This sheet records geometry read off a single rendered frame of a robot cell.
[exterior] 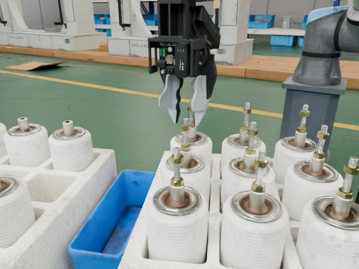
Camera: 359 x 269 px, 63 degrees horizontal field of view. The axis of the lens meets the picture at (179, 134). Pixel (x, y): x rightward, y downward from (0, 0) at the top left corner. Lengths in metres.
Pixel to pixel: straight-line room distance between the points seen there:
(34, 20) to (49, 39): 3.80
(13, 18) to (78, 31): 1.36
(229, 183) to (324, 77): 0.60
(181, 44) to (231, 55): 2.25
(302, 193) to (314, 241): 0.11
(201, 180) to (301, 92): 0.60
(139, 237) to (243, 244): 0.17
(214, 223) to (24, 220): 0.32
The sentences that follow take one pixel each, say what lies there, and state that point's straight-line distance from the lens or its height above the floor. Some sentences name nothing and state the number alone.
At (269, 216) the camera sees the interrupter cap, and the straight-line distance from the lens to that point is 0.44.
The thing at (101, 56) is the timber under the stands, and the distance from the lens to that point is 3.40.
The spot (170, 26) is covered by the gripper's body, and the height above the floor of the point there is 0.50.
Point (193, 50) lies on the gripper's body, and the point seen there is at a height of 0.47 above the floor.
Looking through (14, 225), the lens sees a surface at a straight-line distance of 0.56.
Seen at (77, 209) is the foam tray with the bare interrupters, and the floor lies 0.14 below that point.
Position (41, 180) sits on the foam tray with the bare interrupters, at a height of 0.16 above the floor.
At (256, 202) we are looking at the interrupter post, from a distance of 0.44.
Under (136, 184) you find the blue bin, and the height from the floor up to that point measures 0.08.
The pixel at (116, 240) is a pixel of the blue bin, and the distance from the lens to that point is 0.77.
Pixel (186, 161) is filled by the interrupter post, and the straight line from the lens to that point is 0.54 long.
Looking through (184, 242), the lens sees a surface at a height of 0.21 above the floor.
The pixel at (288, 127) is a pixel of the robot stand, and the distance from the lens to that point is 1.08.
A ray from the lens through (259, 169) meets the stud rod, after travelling 0.42.
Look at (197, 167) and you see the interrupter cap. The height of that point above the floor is 0.25.
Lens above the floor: 0.52
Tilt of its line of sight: 23 degrees down
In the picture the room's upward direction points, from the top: straight up
